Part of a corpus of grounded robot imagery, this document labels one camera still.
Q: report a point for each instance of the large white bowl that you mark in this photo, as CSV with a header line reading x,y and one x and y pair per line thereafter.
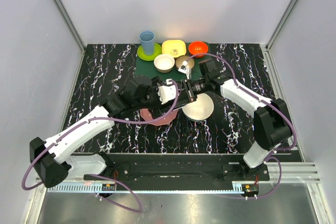
x,y
200,109

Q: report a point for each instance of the right aluminium frame post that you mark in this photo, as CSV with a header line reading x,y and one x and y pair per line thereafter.
x,y
289,9

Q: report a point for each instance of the dark green mat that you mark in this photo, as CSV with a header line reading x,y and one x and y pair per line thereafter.
x,y
147,68

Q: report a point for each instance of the left aluminium frame post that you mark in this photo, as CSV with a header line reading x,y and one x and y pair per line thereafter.
x,y
70,25

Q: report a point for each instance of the aluminium frame post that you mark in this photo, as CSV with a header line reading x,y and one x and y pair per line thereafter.
x,y
70,25
289,9

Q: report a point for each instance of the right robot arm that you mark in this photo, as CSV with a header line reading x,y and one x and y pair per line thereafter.
x,y
271,121

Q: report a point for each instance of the blue plastic cup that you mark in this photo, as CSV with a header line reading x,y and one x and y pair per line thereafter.
x,y
147,42

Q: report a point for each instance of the yellow square dish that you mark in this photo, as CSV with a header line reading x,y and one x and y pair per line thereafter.
x,y
175,48

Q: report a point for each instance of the orange red bowl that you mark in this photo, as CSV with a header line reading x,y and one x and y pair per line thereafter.
x,y
198,48

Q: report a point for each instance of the cream small bowl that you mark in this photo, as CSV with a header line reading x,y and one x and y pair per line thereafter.
x,y
164,63

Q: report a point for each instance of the lime green saucer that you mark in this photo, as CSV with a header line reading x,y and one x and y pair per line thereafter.
x,y
143,56

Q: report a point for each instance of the pink dotted plate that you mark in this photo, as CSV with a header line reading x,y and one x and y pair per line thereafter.
x,y
147,116

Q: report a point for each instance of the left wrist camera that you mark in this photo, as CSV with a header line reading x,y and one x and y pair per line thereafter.
x,y
168,92

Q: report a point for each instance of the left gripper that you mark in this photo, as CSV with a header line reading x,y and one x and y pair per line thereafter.
x,y
154,87

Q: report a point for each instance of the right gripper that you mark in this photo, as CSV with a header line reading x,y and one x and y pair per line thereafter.
x,y
187,91

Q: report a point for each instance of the brown small bowl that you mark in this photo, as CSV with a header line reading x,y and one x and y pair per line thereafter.
x,y
179,63

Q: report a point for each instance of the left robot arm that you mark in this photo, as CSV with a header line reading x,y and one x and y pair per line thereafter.
x,y
51,158

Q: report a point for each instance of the aluminium front rail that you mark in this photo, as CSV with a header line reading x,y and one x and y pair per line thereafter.
x,y
225,183

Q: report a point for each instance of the phone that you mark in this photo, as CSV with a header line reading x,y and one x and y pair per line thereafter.
x,y
163,111

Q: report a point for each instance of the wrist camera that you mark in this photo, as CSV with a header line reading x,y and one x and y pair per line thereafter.
x,y
183,68
168,92

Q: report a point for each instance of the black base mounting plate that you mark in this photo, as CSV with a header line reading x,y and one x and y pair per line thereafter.
x,y
228,167

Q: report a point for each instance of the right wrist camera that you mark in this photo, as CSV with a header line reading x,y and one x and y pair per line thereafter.
x,y
183,68

